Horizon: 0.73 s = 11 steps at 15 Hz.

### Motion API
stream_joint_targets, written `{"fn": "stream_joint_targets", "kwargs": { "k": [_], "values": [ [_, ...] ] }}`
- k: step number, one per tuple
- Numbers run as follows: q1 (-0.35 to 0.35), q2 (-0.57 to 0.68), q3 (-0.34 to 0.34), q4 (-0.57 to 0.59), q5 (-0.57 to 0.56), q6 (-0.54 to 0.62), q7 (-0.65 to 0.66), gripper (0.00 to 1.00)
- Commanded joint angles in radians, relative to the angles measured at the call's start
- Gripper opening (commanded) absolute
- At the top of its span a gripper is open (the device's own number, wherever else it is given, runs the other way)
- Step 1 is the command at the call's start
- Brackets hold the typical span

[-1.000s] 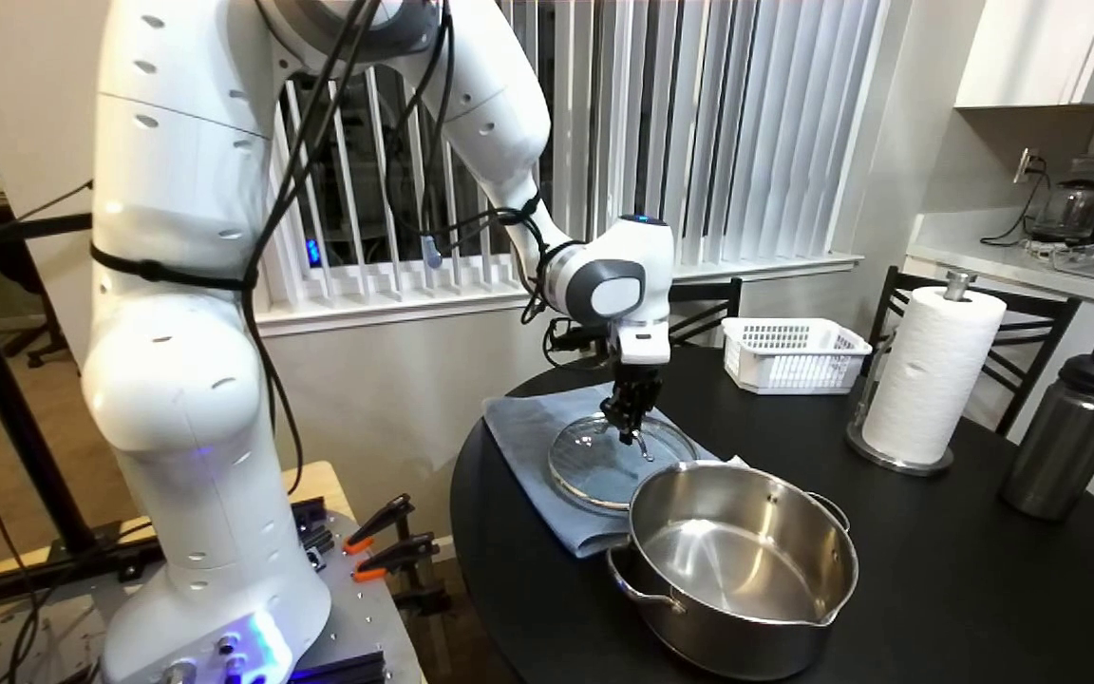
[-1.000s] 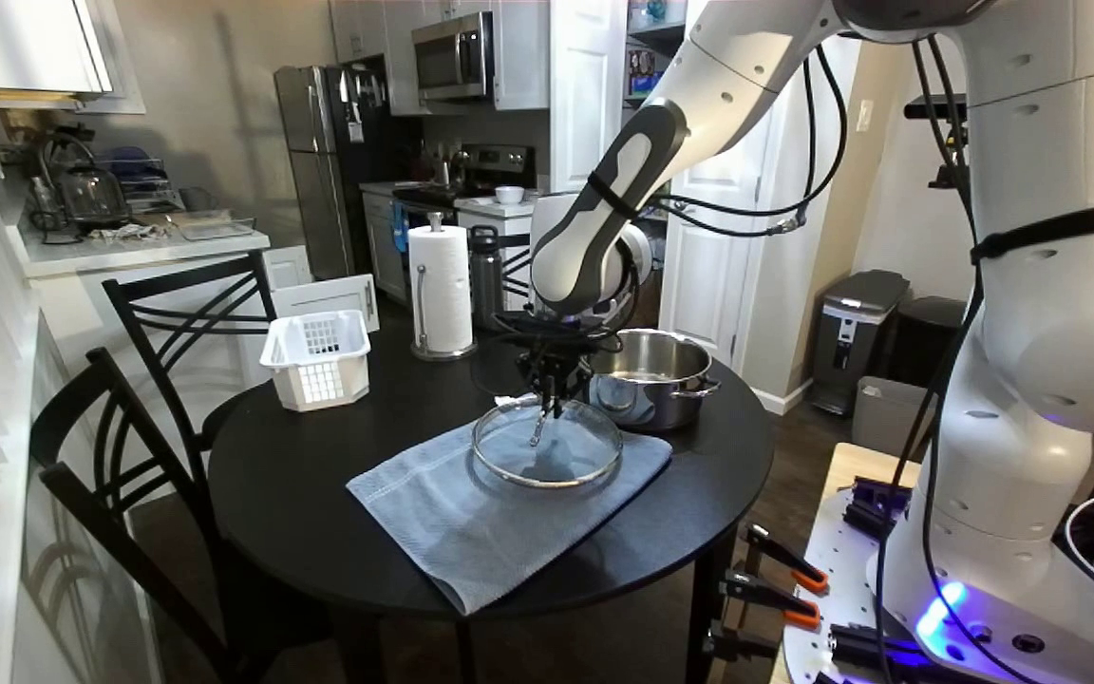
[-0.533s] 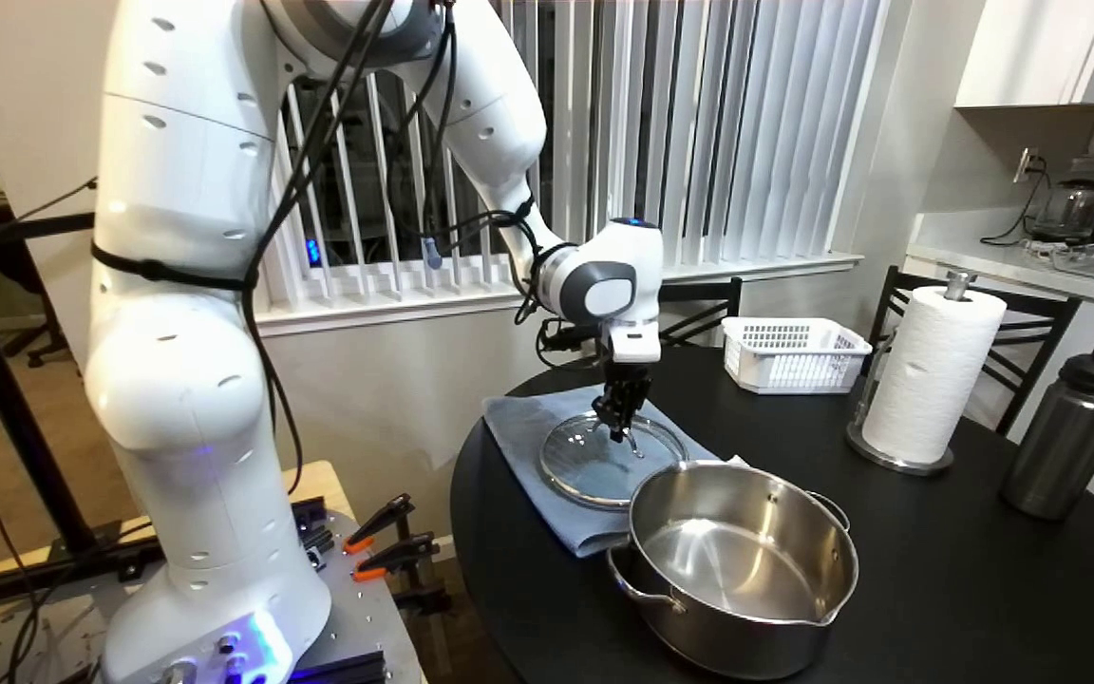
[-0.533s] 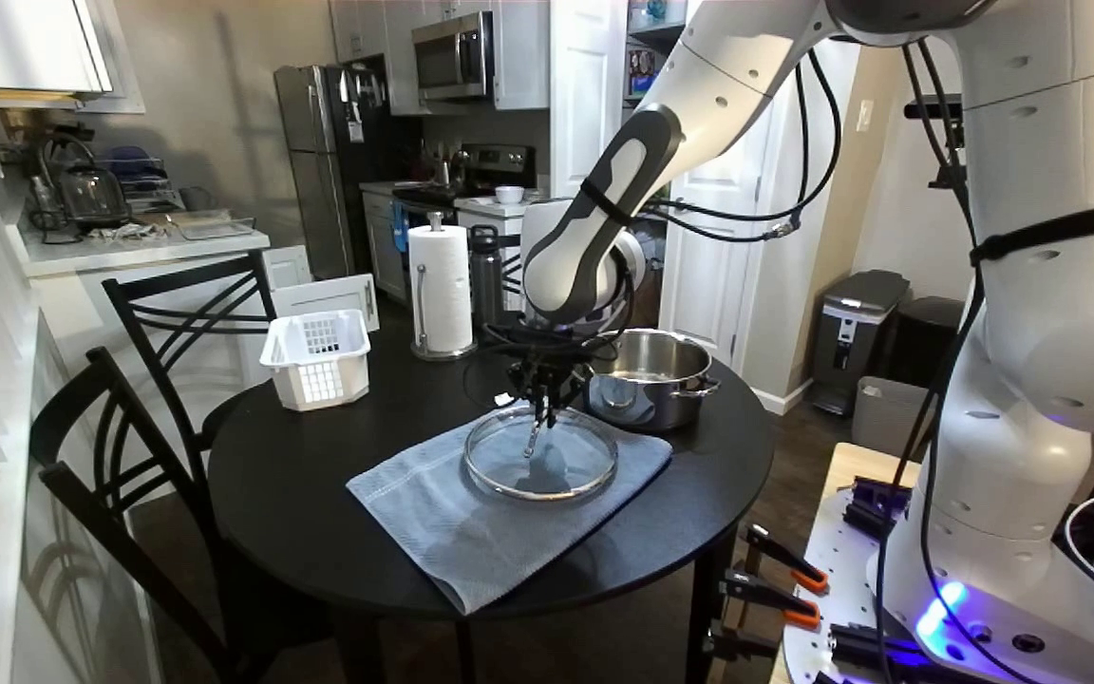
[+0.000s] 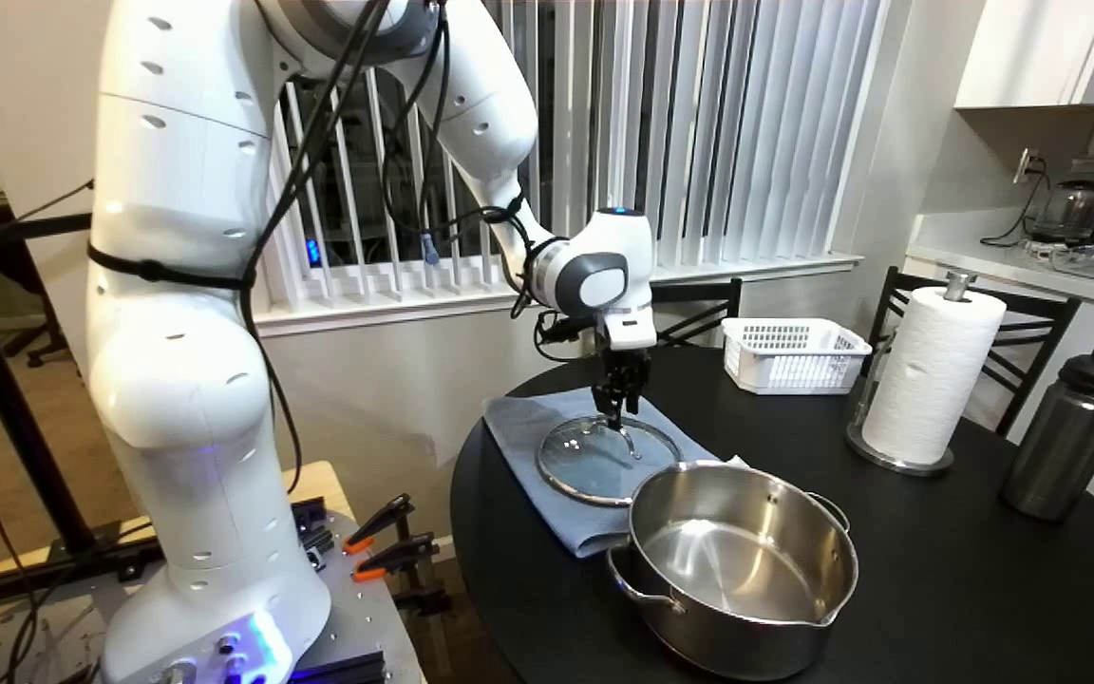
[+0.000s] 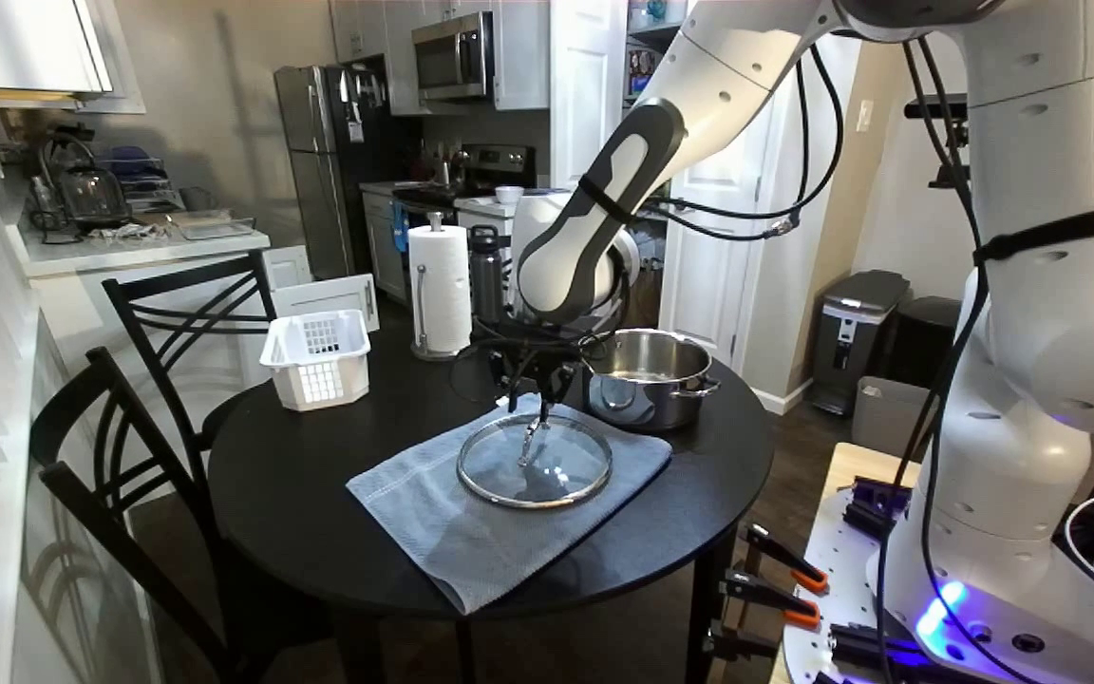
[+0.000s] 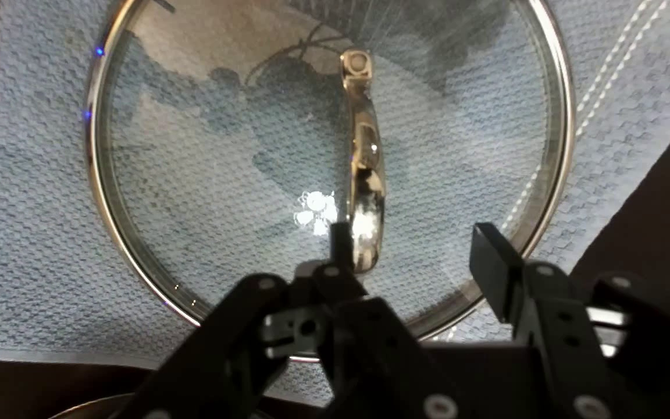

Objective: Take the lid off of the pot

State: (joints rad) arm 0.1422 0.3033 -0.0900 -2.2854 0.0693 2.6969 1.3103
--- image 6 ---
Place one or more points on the stainless steel pot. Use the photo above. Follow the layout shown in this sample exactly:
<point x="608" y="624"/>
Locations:
<point x="646" y="402"/>

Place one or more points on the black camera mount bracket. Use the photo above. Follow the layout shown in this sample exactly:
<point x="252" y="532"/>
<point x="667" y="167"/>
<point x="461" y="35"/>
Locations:
<point x="932" y="107"/>

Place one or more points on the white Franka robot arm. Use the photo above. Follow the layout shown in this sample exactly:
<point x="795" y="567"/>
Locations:
<point x="1052" y="315"/>

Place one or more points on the white kitchen counter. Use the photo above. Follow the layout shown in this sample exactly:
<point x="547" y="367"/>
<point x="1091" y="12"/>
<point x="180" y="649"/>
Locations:
<point x="132" y="248"/>

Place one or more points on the blue cloth towel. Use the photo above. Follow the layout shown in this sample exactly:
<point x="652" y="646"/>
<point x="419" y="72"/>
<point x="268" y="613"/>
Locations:
<point x="419" y="532"/>

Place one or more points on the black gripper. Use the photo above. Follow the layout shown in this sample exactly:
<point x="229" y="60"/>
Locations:
<point x="547" y="342"/>

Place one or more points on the white plastic basket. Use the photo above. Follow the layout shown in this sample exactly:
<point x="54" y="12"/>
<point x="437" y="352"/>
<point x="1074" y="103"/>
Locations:
<point x="322" y="373"/>

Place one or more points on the grey step trash can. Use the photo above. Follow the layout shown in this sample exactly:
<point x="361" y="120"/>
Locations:
<point x="853" y="342"/>

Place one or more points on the round black table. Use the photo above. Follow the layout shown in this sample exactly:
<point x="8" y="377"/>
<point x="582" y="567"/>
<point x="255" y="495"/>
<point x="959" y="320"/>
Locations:
<point x="304" y="505"/>

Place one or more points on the white framed board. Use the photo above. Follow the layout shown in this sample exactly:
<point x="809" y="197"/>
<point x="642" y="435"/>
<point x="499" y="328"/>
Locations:
<point x="332" y="293"/>

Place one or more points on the kitchen stove range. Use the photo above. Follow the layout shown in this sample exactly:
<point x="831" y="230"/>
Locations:
<point x="476" y="210"/>

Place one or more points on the stainless steel refrigerator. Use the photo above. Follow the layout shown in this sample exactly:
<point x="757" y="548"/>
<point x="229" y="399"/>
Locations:
<point x="322" y="164"/>

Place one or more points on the small white bowl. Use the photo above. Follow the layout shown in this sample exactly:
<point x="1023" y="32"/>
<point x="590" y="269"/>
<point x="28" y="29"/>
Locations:
<point x="509" y="196"/>

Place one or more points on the white upper cabinet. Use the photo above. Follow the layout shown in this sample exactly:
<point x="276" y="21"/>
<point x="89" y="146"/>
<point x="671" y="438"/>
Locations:
<point x="18" y="41"/>

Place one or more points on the glass pot lid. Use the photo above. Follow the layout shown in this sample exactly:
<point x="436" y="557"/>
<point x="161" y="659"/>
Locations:
<point x="570" y="476"/>

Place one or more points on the dark grey water bottle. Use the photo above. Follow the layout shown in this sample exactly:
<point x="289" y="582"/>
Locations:
<point x="489" y="277"/>

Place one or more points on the grey storage bin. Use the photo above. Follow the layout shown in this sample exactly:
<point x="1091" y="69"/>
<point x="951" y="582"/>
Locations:
<point x="890" y="410"/>

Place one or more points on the black box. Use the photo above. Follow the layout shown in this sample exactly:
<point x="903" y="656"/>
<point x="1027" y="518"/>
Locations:
<point x="928" y="336"/>

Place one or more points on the white panel door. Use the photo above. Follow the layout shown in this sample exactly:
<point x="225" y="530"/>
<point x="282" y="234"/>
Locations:
<point x="580" y="76"/>
<point x="712" y="291"/>

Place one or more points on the white paper towel roll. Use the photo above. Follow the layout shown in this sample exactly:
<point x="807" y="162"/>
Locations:
<point x="442" y="291"/>

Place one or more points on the metal paper towel holder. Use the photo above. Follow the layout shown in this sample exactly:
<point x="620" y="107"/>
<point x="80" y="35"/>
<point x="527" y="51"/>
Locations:
<point x="436" y="216"/>

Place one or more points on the steel microwave oven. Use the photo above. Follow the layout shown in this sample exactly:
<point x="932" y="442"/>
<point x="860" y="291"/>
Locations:
<point x="451" y="58"/>

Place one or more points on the robot mounting table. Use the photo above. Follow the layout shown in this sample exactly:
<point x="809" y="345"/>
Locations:
<point x="824" y="557"/>

